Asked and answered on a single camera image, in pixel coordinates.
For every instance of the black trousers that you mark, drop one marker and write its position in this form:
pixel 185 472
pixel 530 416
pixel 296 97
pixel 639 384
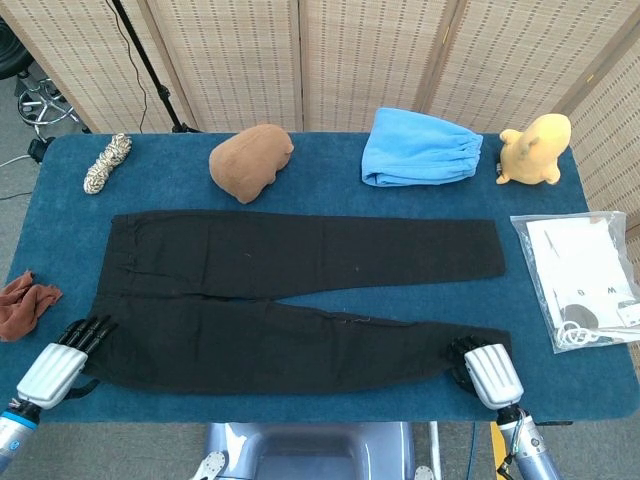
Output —
pixel 250 260

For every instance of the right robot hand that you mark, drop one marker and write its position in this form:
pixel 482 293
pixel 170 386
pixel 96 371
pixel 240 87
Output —
pixel 492 375

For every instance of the black tripod stand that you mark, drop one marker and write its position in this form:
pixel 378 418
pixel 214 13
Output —
pixel 150 65

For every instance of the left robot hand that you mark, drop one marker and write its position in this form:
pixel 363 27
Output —
pixel 50 372

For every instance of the white table leg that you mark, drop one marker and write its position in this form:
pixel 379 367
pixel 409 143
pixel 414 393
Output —
pixel 434 450

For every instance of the dark blue table mat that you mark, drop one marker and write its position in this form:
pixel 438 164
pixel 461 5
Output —
pixel 60 225

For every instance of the brown plush toy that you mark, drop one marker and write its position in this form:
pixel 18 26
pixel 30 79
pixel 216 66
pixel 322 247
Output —
pixel 250 160

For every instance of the rust brown crumpled cloth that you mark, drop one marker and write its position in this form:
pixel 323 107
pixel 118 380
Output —
pixel 25 305

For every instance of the black power adapter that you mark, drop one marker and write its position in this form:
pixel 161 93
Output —
pixel 37 150

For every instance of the light blue folded garment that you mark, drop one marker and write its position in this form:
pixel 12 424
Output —
pixel 415 150

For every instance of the clear bag with white garment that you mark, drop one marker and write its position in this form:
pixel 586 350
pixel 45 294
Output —
pixel 575 260

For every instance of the black stool with chrome base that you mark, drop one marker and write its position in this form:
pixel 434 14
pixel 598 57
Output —
pixel 44 100

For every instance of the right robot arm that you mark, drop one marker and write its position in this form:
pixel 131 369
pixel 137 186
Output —
pixel 530 450

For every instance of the yellow plush toy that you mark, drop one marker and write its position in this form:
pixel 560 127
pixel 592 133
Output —
pixel 535 150

